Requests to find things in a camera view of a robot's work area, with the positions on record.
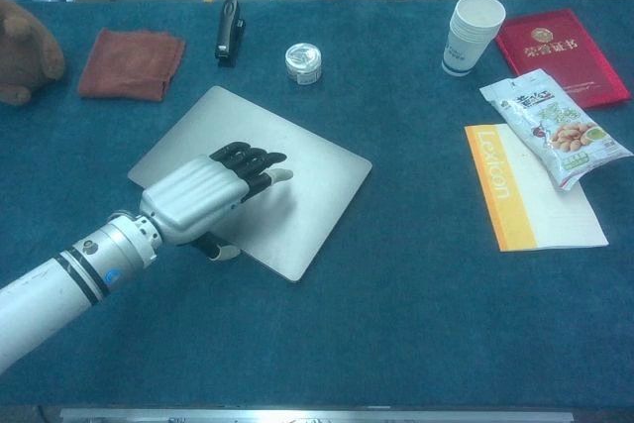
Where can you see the aluminium frame rail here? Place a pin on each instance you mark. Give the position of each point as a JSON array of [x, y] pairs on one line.
[[347, 416]]

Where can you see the yellow white Lexicon notebook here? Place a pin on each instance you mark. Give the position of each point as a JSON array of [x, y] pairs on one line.
[[500, 195]]

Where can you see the blue tablecloth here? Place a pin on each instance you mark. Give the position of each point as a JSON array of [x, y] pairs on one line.
[[396, 319]]

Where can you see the brown plush toy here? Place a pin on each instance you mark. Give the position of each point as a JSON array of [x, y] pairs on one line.
[[25, 56]]

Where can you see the silver apple laptop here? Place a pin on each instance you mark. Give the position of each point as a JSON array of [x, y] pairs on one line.
[[317, 180]]

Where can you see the red certificate folder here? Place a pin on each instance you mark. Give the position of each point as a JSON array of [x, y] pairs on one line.
[[555, 46]]

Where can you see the white peanut snack bag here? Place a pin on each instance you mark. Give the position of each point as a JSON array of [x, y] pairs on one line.
[[555, 126]]

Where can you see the stack of white paper cups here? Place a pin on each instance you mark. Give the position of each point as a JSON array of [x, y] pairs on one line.
[[468, 41]]

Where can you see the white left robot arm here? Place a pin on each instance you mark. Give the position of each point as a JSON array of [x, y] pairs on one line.
[[49, 289]]

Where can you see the black stapler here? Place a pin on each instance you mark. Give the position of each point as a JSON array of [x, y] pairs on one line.
[[229, 31]]

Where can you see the small clear round jar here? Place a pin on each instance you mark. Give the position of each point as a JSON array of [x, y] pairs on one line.
[[302, 64]]

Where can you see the folded orange-brown cloth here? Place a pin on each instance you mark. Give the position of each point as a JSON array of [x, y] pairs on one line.
[[129, 64]]

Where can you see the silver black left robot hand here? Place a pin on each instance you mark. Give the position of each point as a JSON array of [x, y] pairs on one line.
[[193, 195]]

